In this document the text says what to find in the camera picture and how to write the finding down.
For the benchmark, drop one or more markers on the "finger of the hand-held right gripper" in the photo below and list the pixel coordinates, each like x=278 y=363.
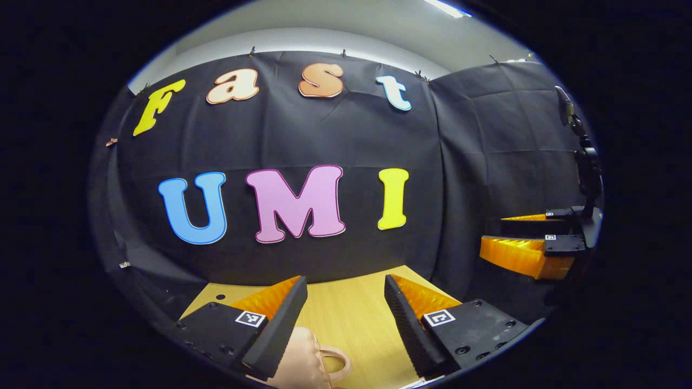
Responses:
x=524 y=256
x=562 y=215

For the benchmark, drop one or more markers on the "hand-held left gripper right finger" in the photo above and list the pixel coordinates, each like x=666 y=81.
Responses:
x=411 y=335

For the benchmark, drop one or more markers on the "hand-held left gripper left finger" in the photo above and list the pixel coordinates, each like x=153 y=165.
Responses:
x=278 y=335

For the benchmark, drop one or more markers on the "pink suitcase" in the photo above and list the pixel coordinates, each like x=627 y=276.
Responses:
x=303 y=362

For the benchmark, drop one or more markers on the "black backdrop cloth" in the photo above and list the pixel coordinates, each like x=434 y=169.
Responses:
x=324 y=135

